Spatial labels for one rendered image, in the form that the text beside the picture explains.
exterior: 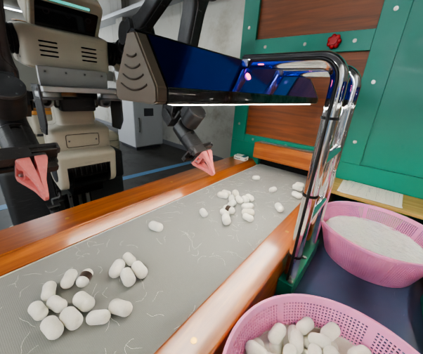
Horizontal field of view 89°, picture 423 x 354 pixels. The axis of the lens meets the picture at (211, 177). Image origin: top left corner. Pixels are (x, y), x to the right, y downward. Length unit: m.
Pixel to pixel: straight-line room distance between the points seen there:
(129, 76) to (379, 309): 0.60
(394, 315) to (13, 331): 0.64
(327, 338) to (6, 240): 0.58
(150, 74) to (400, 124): 0.83
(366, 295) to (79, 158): 0.99
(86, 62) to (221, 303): 0.92
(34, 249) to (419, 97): 1.07
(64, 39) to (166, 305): 0.89
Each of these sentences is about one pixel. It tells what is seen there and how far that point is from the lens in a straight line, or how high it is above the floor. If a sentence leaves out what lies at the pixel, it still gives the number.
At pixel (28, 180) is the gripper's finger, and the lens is 0.54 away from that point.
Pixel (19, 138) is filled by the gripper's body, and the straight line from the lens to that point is 0.54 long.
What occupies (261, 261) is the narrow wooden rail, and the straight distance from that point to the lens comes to 0.45.
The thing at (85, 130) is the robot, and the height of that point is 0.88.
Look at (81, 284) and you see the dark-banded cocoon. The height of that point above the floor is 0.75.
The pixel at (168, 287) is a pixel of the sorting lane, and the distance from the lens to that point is 0.42.
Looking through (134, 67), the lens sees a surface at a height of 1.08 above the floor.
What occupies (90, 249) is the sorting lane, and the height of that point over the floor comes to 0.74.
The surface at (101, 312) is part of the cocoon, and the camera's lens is 0.39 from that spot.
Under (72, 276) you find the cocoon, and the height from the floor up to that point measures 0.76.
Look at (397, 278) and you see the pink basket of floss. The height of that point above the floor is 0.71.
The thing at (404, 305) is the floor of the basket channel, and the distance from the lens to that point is 0.65.
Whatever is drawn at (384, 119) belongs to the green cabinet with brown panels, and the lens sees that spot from 0.94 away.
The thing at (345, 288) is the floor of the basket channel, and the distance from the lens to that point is 0.61.
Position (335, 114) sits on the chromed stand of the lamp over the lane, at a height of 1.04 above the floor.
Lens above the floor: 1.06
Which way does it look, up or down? 21 degrees down
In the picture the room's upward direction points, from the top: 4 degrees clockwise
